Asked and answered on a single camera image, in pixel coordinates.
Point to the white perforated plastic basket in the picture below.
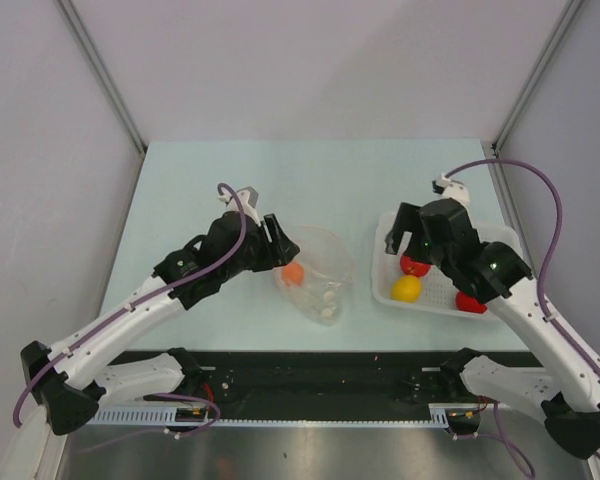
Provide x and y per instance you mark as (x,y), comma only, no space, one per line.
(437,294)

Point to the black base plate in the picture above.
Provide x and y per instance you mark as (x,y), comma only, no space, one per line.
(365,385)

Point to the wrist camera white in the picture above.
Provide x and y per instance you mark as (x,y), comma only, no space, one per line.
(445,187)
(246,197)

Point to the right aluminium frame post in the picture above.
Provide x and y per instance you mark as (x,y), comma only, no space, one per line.
(548,53)

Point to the red fake fruit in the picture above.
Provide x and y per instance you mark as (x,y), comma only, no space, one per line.
(411,267)
(466,303)

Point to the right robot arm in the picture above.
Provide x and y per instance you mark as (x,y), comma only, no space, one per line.
(568,404)

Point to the clear polka dot zip bag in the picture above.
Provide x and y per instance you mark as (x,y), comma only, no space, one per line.
(329,271)

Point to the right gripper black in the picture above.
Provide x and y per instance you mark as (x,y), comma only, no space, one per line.
(408,220)

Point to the right aluminium side rail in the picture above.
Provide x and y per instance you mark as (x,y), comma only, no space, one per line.
(540,268)

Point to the left aluminium frame post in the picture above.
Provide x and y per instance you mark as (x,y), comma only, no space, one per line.
(95,62)

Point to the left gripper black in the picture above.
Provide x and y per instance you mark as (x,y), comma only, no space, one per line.
(279,252)

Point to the white slotted cable duct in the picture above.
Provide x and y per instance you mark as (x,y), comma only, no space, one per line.
(436,416)

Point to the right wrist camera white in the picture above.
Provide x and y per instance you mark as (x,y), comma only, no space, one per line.
(445,187)

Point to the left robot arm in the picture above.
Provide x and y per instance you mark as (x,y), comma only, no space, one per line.
(75,377)

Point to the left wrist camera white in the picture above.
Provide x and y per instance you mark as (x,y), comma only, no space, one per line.
(246,197)

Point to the aluminium frame post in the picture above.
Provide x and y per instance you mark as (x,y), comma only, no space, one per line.
(95,62)
(548,53)

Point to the orange fake fruit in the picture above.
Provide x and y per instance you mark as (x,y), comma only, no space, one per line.
(293,274)

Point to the yellow fake fruit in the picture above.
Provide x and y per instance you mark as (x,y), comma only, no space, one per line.
(406,289)

